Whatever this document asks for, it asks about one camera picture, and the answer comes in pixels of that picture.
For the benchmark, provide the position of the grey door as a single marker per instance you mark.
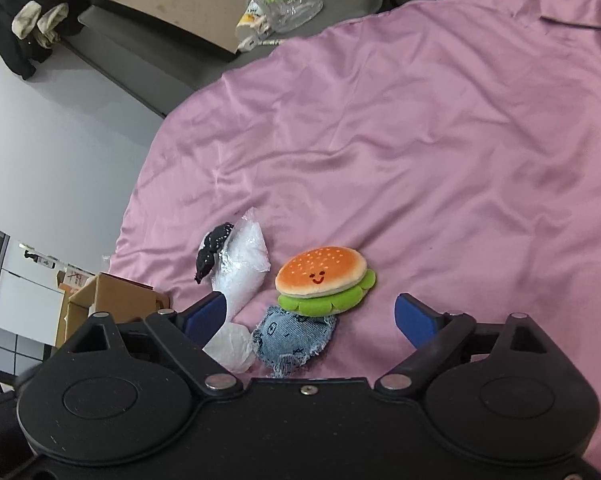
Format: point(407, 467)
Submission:
point(130, 60)

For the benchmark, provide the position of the hamburger plush toy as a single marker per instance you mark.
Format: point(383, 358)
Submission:
point(320, 270)

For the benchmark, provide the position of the white kitchen cabinet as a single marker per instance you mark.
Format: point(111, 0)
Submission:
point(25, 290)

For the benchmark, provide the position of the black and beige jacket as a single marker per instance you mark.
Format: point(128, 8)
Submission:
point(0, 15)

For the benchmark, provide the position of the small red printed cardboard box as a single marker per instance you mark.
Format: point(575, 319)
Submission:
point(78, 282)

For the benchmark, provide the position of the yellow and white bottle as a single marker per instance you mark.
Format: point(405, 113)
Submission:
point(248, 25)

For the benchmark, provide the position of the clear bag of white filling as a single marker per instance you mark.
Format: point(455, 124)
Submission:
point(243, 260)

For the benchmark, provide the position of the black speckled soft pouch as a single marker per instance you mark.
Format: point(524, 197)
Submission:
point(210, 250)

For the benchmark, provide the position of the pink bed sheet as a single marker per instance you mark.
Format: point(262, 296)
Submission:
point(380, 160)

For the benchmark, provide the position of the white plastic bag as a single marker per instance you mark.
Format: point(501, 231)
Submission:
point(230, 347)

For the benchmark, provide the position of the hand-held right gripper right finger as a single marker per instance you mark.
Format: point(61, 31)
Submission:
point(415, 320)

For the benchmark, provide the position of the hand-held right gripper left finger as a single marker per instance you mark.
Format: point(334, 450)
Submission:
point(205, 317)

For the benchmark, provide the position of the brown cardboard box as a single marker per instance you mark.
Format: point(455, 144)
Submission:
point(120, 295)

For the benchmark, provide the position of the denim fabric pouch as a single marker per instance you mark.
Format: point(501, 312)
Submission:
point(285, 335)

